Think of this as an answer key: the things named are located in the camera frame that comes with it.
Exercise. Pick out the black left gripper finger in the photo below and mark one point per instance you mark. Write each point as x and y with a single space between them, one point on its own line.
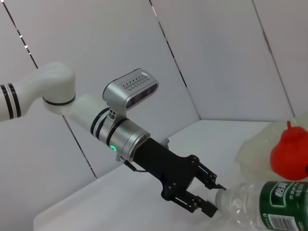
192 202
209 179

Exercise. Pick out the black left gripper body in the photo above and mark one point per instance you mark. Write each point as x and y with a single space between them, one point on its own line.
166 166

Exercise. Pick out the clear green-label water bottle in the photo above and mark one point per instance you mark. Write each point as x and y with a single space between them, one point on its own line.
276 202

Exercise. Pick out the red-orange toy orange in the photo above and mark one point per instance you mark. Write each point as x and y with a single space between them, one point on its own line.
288 154

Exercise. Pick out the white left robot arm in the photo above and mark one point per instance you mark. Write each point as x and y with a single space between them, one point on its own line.
55 81

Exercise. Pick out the translucent green fruit bowl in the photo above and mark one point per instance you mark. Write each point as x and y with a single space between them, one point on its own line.
255 149

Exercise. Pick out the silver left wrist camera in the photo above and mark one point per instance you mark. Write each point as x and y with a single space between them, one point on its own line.
127 89

